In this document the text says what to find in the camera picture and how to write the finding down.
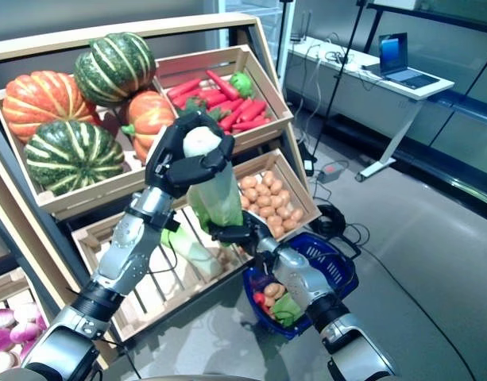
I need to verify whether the red orange carrot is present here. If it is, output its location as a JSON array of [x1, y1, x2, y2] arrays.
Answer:
[[172, 87, 203, 110], [230, 117, 272, 133], [218, 98, 253, 133], [206, 70, 241, 102], [166, 78, 203, 100], [240, 99, 268, 123], [198, 89, 229, 107]]

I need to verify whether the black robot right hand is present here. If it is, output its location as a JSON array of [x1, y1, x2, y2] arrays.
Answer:
[[209, 211, 278, 259]]

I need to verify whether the wooden potato crate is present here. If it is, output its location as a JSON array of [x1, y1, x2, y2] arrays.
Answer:
[[231, 148, 323, 243]]

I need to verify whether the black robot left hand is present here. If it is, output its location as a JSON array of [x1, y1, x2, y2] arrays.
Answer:
[[153, 110, 236, 198]]

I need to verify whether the light green bell pepper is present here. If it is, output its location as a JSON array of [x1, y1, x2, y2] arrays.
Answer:
[[228, 71, 255, 100]]

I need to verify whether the blue plastic shopping basket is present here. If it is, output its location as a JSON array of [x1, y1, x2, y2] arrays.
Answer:
[[242, 232, 360, 341]]

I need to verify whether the open grey laptop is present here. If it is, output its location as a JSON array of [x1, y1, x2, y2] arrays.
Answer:
[[377, 32, 442, 90]]

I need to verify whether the large orange pumpkin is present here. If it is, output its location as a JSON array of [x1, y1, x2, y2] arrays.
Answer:
[[2, 70, 101, 144]]

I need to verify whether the glass door refrigerator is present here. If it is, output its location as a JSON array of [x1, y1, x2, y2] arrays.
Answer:
[[205, 0, 298, 87]]

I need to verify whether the white desk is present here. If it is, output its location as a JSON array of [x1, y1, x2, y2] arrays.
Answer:
[[285, 40, 455, 183]]

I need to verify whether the small orange pumpkin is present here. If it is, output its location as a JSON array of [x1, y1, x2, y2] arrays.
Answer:
[[121, 90, 176, 164]]

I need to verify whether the black tripod stand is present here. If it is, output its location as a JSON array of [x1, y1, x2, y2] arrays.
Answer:
[[307, 0, 368, 164]]

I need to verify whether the long black floor cable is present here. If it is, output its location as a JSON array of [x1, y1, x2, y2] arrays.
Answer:
[[348, 233, 479, 381]]

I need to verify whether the wooden onion crate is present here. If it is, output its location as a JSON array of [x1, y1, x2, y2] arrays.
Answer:
[[0, 266, 49, 370]]

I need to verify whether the wooden display shelf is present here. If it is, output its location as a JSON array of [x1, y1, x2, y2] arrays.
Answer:
[[0, 11, 323, 370]]

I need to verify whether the grey power strip red switch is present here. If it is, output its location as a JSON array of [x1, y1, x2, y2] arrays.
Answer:
[[321, 160, 346, 179]]

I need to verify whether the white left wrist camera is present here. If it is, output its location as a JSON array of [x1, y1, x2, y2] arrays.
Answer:
[[145, 125, 167, 170]]

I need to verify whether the green striped pumpkin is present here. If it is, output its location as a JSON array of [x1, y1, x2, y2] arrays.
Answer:
[[73, 32, 157, 107], [23, 120, 126, 196]]

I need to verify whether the wooden carrot crate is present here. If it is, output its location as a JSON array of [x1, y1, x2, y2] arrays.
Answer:
[[151, 44, 295, 156]]

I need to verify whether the wooden pumpkin crate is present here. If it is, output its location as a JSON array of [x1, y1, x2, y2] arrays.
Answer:
[[0, 73, 188, 211]]

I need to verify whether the dark green broccoli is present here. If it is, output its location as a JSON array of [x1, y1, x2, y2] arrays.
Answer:
[[178, 96, 228, 122]]

